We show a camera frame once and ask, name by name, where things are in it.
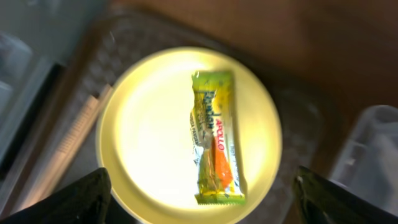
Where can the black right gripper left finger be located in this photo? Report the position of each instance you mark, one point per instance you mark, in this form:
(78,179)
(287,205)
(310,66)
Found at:
(84,201)

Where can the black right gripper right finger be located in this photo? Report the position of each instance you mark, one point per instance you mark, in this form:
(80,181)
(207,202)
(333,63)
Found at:
(320,201)

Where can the green yellow snack wrapper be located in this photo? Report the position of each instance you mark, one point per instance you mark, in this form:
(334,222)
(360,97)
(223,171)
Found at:
(212,128)

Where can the wooden chopstick left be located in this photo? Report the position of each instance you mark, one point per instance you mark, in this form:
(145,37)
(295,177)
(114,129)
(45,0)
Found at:
(38,191)

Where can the wooden chopstick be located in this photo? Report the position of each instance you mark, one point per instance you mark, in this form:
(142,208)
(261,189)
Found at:
(38,191)
(90,124)

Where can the clear plastic bin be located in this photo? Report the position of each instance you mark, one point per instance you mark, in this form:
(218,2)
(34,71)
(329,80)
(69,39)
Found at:
(367,164)

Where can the wooden chopstick right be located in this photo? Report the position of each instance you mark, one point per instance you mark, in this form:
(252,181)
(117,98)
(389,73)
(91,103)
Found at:
(90,124)

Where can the yellow plate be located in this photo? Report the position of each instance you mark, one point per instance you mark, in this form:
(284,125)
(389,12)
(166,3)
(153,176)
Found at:
(143,138)

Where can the brown plastic tray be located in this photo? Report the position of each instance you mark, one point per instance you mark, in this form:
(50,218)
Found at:
(122,38)

